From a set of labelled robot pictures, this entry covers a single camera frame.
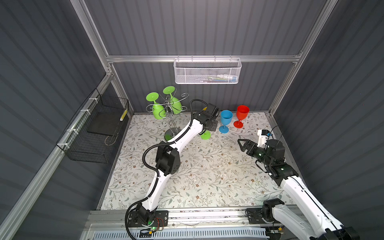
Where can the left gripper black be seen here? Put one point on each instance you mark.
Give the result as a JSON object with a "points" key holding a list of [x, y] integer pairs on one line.
{"points": [[212, 128]]}

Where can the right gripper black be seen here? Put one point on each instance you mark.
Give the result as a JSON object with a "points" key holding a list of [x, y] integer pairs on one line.
{"points": [[252, 145]]}

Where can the green wine glass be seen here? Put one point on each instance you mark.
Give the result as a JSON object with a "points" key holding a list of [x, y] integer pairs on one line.
{"points": [[175, 105], [206, 135], [157, 109]]}

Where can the blue wine glass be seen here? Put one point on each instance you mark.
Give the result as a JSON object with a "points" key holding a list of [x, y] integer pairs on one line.
{"points": [[226, 118]]}

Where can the red wine glass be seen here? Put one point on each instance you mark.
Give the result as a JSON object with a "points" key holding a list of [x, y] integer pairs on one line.
{"points": [[242, 113]]}

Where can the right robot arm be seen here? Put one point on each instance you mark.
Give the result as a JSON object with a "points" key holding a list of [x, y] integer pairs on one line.
{"points": [[297, 192]]}

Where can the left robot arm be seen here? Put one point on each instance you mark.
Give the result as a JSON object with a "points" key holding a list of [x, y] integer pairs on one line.
{"points": [[165, 160]]}

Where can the chrome wine glass rack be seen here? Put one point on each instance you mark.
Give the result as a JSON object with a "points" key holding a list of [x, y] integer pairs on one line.
{"points": [[170, 116]]}

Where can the items in white basket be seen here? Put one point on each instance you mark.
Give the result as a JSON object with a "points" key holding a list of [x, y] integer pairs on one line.
{"points": [[219, 79]]}

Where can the yellow item in black basket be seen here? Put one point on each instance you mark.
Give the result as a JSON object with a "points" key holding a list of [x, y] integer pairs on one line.
{"points": [[123, 115]]}

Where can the white wire mesh basket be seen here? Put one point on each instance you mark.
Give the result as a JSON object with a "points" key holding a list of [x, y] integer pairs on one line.
{"points": [[187, 70]]}

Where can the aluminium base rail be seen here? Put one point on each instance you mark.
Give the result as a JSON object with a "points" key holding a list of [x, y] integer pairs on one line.
{"points": [[195, 218]]}

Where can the black wire basket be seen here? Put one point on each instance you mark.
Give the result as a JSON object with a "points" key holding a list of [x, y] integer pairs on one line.
{"points": [[96, 132]]}

